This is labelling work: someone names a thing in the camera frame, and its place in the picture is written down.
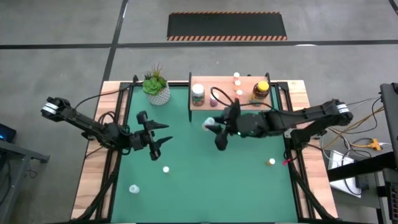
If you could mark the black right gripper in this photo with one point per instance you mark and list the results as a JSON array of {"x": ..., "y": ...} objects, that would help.
[{"x": 239, "y": 126}]

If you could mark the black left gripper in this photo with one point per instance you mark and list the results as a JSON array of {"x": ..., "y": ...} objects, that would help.
[{"x": 138, "y": 141}]

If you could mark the white bottle with yellow label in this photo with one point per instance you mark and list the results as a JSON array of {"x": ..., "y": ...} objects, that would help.
[{"x": 207, "y": 123}]

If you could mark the pink-label medicine bottle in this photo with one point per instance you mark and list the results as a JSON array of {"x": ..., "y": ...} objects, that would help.
[{"x": 214, "y": 101}]

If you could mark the yellow-green pill vial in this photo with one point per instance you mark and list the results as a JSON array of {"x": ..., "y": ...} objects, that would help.
[{"x": 165, "y": 169}]

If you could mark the pink pill vial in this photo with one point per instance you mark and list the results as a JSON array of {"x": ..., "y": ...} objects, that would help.
[{"x": 239, "y": 92}]

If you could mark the orange-label gummy bottle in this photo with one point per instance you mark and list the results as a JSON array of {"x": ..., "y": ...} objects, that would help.
[{"x": 198, "y": 90}]

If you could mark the small salmon pill vial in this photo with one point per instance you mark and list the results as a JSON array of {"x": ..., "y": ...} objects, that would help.
[{"x": 236, "y": 75}]

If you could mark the brown fish oil bottle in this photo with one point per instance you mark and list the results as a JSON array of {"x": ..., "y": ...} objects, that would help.
[{"x": 262, "y": 86}]

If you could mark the clear pill vial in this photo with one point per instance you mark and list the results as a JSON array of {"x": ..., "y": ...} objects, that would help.
[{"x": 134, "y": 188}]

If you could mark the amber pill vial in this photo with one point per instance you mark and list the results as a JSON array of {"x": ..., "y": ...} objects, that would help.
[{"x": 272, "y": 161}]

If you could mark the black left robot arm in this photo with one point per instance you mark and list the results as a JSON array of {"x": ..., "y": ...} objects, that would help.
[{"x": 90, "y": 127}]

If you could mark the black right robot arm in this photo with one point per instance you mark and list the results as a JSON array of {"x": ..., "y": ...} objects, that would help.
[{"x": 295, "y": 119}]

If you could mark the wooden shelf with black legs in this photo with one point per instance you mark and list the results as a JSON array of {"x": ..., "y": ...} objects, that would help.
[{"x": 224, "y": 80}]

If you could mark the succulent in white patterned pot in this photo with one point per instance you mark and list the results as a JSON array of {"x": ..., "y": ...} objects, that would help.
[{"x": 159, "y": 97}]

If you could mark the green table mat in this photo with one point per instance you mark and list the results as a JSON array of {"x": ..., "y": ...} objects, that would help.
[{"x": 202, "y": 193}]

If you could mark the small pink clip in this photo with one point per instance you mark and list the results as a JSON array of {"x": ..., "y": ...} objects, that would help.
[{"x": 284, "y": 161}]

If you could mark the black hazard-striped floor mat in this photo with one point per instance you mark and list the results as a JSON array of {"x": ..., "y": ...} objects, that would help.
[{"x": 227, "y": 26}]

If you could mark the white box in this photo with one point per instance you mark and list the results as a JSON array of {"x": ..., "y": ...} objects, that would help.
[{"x": 337, "y": 160}]

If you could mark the grey side table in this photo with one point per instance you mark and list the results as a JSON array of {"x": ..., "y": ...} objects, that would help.
[{"x": 18, "y": 152}]

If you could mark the black side desk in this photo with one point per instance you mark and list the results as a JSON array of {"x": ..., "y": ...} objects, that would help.
[{"x": 357, "y": 169}]

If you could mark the black blue-lit device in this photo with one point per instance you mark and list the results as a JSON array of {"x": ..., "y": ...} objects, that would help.
[{"x": 7, "y": 133}]

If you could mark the yellow power plug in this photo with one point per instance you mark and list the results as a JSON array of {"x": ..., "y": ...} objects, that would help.
[{"x": 374, "y": 144}]

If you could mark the black monitor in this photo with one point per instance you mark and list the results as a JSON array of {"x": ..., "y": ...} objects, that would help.
[{"x": 391, "y": 115}]

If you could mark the black table frame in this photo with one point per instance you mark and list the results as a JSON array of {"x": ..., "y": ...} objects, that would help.
[{"x": 109, "y": 186}]

